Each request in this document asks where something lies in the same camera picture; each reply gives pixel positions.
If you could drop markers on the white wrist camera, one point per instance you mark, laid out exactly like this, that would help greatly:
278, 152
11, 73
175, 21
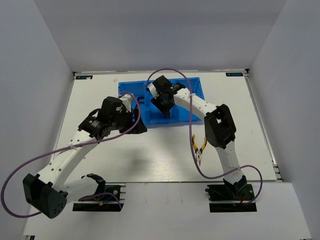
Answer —
153, 90
127, 100

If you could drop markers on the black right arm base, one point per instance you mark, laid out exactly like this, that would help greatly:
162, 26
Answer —
221, 201

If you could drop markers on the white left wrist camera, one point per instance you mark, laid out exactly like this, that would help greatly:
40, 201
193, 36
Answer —
127, 100

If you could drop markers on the yellow needle-nose pliers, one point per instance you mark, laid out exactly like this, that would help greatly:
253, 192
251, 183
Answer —
198, 151

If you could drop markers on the black hex key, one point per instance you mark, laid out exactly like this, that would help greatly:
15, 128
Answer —
140, 101

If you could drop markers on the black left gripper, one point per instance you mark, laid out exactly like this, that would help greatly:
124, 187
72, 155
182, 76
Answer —
140, 128

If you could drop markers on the table label sticker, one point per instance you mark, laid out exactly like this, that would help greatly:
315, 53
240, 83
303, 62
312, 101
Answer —
234, 74
83, 77

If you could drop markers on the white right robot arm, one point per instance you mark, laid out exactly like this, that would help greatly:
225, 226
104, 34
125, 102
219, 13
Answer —
219, 126

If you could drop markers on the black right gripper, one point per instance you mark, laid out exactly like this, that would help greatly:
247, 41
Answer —
156, 103

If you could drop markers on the left table label sticker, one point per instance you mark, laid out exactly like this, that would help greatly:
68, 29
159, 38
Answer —
83, 77

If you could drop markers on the blue three-compartment plastic bin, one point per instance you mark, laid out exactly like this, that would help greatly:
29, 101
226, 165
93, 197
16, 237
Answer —
188, 99

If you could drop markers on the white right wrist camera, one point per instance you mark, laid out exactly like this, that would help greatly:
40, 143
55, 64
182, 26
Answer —
153, 90

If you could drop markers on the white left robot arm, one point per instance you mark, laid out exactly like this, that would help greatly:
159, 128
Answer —
48, 190

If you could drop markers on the right table label sticker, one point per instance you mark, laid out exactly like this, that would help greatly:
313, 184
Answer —
234, 74

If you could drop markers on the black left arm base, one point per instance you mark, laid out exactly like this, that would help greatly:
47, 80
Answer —
108, 197

